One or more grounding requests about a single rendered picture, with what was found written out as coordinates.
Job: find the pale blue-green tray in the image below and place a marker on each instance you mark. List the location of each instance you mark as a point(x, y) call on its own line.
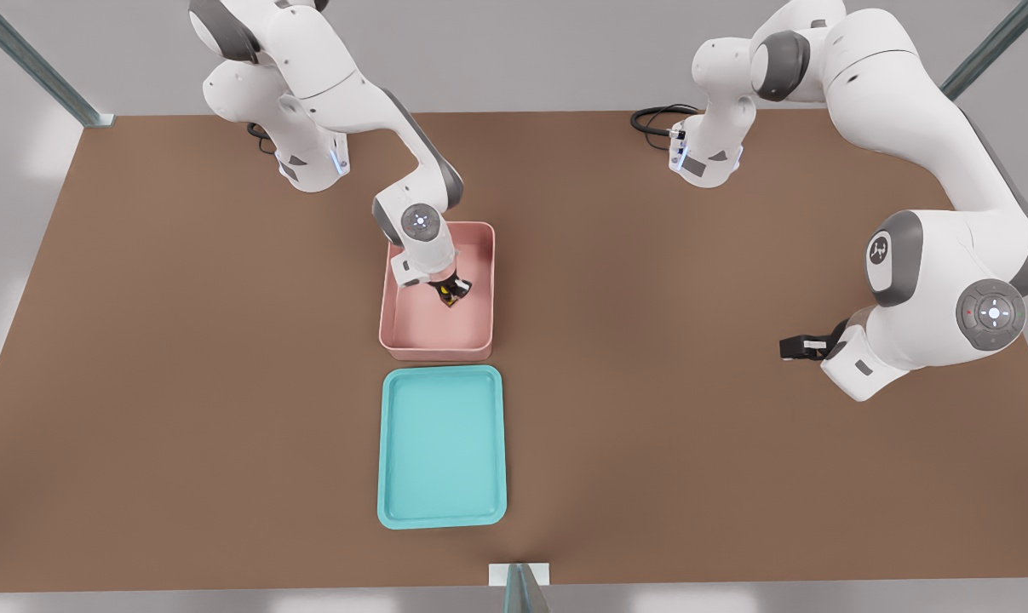
point(442, 447)

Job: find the pink plastic box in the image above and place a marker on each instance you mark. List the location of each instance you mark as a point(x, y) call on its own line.
point(433, 332)

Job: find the silver frame post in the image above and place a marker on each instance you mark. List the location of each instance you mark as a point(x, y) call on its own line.
point(990, 42)
point(32, 60)
point(522, 587)

